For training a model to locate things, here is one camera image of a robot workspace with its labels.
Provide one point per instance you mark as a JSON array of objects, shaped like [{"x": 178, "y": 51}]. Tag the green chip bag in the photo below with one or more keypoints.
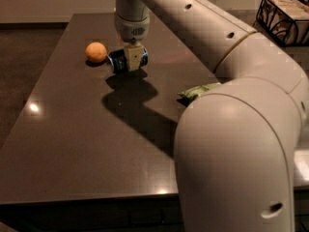
[{"x": 195, "y": 92}]

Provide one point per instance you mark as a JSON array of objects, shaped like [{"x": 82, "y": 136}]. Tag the white napkins in basket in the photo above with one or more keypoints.
[{"x": 289, "y": 13}]

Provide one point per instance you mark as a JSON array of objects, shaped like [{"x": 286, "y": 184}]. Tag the blue pepsi can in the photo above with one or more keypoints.
[{"x": 116, "y": 60}]

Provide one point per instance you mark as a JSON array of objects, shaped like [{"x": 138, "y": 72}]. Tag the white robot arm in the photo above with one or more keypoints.
[{"x": 235, "y": 144}]

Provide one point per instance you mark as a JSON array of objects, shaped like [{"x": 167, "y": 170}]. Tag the orange fruit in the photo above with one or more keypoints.
[{"x": 96, "y": 52}]

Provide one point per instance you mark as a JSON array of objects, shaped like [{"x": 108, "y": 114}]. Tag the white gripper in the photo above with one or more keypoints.
[{"x": 131, "y": 29}]

